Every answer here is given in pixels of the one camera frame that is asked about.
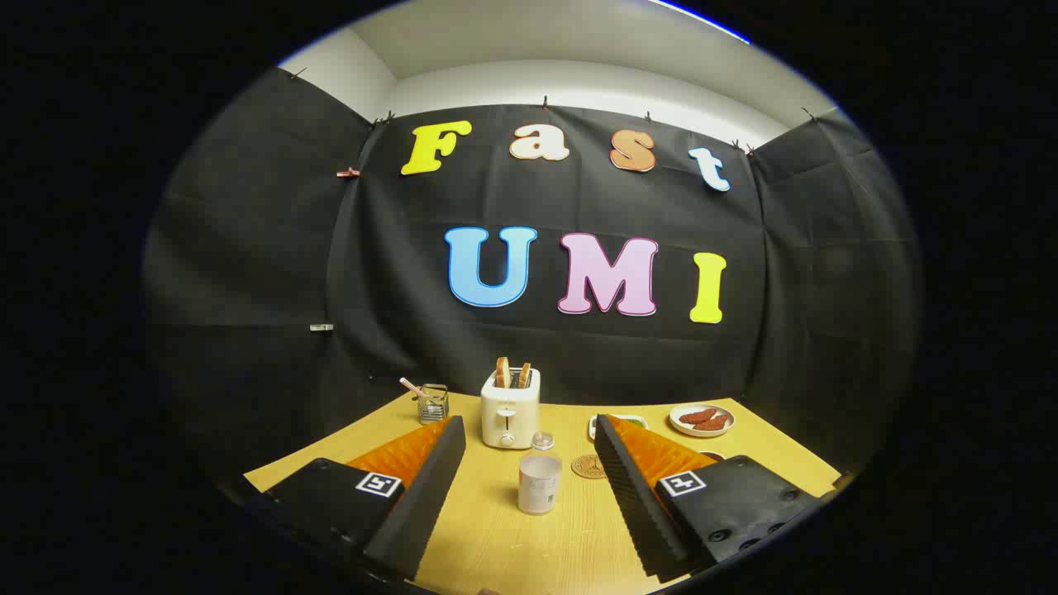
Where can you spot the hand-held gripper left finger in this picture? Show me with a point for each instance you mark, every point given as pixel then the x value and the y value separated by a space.
pixel 430 487

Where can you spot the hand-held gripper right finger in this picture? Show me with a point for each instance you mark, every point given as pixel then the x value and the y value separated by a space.
pixel 632 496

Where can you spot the round wooden coaster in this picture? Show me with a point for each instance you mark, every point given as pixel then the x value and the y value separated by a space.
pixel 585 468

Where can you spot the clear plastic juice bottle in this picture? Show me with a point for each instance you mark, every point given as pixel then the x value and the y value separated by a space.
pixel 540 483

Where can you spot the white divided bean dish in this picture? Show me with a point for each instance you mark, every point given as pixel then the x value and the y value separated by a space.
pixel 632 421

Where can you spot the white round plate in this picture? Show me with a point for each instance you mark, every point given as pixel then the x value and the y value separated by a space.
pixel 682 428

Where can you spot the wooden table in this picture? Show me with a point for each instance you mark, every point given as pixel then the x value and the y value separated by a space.
pixel 504 545

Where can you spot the red meat piece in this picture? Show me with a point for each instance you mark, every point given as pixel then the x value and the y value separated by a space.
pixel 714 424
pixel 698 416

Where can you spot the red striped straw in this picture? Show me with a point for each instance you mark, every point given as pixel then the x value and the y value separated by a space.
pixel 409 385

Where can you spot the cream toaster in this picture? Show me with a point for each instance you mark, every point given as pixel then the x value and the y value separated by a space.
pixel 509 413

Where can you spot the toasted bread slice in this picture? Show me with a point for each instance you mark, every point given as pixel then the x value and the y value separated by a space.
pixel 502 373
pixel 524 376

